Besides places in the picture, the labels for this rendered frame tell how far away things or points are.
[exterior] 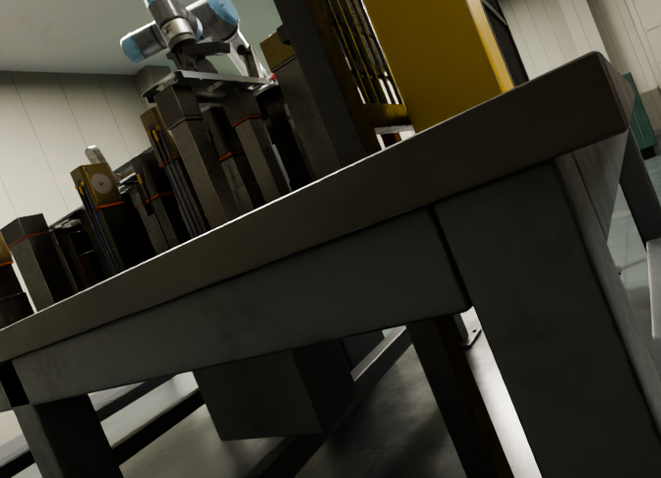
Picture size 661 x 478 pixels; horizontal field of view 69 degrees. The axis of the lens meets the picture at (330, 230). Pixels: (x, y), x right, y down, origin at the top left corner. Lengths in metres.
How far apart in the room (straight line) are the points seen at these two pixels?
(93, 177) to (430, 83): 1.08
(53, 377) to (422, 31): 0.64
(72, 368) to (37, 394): 0.13
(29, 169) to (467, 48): 4.37
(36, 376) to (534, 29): 7.94
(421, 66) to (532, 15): 7.78
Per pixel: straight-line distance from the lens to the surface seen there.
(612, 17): 8.18
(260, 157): 1.02
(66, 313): 0.60
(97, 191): 1.43
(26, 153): 4.76
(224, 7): 1.83
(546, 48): 8.22
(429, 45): 0.54
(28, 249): 1.75
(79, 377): 0.72
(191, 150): 0.89
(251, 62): 1.50
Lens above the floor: 0.68
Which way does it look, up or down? 2 degrees down
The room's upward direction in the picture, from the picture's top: 22 degrees counter-clockwise
